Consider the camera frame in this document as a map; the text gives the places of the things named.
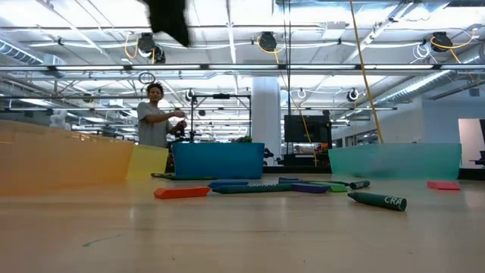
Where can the pink eraser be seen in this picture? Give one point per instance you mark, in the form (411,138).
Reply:
(443,185)

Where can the black office chair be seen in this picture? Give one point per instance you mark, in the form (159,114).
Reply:
(480,157)

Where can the orange eraser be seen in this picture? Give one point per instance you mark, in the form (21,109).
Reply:
(182,192)

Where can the green eraser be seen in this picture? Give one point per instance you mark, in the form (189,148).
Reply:
(339,187)

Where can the small black ceiling reel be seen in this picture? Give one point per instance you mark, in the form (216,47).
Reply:
(352,95)

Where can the teal plastic bin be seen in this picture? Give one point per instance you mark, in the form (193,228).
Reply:
(394,161)

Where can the person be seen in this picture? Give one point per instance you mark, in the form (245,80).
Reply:
(151,129)

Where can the blue plastic bin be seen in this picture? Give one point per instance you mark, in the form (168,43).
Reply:
(218,161)

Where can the black monitor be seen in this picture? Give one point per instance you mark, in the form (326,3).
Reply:
(307,129)

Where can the white building column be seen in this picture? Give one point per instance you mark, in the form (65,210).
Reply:
(266,113)

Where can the small green plant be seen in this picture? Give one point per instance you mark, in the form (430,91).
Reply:
(242,140)

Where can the dark green crayon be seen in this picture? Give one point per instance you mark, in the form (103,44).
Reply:
(360,184)
(254,189)
(322,182)
(379,201)
(189,177)

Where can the orange plastic bin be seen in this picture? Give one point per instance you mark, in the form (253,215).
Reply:
(57,163)

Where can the black gantry frame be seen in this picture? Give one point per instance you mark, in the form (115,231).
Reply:
(221,96)

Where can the yellow plastic bin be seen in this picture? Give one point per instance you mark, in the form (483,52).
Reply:
(149,163)

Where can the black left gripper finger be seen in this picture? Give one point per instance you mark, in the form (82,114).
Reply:
(163,19)
(182,19)

